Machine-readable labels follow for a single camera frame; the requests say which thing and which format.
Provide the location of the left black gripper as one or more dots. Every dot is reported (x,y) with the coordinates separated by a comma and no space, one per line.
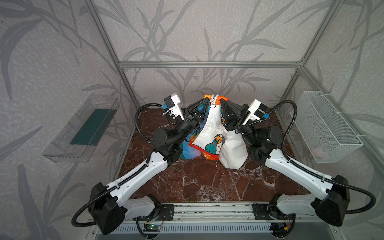
(192,118)

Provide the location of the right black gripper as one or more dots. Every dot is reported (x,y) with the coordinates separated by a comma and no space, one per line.
(235,121)

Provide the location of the colourful rainbow kids jacket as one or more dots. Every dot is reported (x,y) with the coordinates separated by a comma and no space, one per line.
(213,141)

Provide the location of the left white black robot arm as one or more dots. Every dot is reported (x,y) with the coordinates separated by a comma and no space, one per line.
(111,204)

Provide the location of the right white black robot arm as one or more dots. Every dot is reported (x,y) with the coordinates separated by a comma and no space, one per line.
(328,197)

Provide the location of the pink object in basket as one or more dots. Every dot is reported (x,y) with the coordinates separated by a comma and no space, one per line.
(318,152)

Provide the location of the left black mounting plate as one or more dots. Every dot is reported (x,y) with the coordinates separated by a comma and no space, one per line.
(163,212)

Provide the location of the black mounting plate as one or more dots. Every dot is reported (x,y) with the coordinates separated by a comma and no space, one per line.
(163,212)
(270,212)

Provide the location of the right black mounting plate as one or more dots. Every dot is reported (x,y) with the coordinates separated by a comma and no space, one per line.
(270,212)

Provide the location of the left green circuit board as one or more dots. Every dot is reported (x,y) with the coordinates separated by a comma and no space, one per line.
(151,227)

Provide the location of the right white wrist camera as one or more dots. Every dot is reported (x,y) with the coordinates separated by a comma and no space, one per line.
(257,111)

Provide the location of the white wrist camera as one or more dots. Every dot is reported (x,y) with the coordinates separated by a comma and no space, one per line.
(171,106)
(257,111)

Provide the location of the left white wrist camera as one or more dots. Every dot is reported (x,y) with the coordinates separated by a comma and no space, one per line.
(171,106)

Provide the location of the aluminium frame of enclosure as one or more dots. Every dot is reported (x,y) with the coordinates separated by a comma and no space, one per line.
(359,107)

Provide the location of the white wire mesh basket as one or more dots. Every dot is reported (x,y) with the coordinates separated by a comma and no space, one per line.
(320,124)

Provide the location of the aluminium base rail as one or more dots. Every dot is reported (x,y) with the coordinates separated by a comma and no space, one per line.
(210,211)

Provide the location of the clear plastic wall tray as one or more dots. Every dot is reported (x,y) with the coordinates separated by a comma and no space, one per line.
(78,139)

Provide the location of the right circuit board with wires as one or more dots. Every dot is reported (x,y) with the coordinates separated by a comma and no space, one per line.
(280,229)

